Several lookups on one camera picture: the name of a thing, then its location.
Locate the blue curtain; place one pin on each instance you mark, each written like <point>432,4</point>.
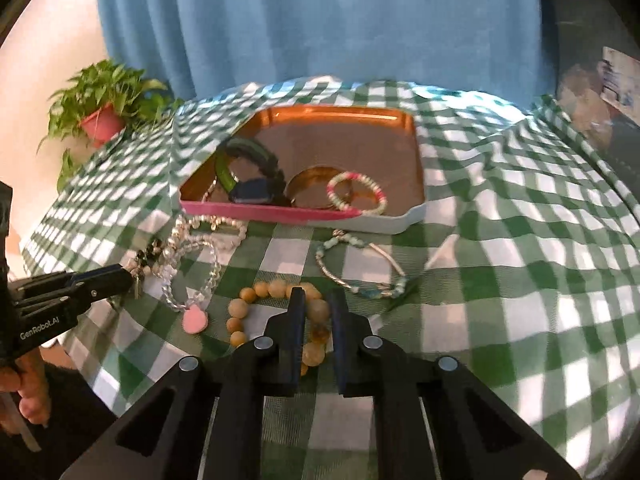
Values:
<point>325,20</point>

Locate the person's left hand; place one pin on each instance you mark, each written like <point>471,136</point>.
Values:
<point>35,400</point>

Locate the green bangle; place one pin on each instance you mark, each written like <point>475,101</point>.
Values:
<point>225,176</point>

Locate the potted green plant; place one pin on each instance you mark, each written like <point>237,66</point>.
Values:
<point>102,125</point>

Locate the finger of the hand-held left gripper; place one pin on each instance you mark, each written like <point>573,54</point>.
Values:
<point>100,272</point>
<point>95,292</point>

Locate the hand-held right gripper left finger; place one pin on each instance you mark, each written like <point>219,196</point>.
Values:
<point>295,340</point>

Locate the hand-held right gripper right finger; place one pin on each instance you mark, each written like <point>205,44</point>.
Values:
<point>340,340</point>

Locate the green checked tablecloth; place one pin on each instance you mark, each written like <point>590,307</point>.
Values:
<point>500,260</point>

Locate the clear storage box purple lid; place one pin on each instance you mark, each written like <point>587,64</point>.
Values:
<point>585,15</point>

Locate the copper tray with pink rim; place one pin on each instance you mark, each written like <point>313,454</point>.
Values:
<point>350,135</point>

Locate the thin metal bangle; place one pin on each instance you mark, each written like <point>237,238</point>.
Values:
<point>312,169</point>

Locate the white label sticker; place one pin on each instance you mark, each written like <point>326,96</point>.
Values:
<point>620,80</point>

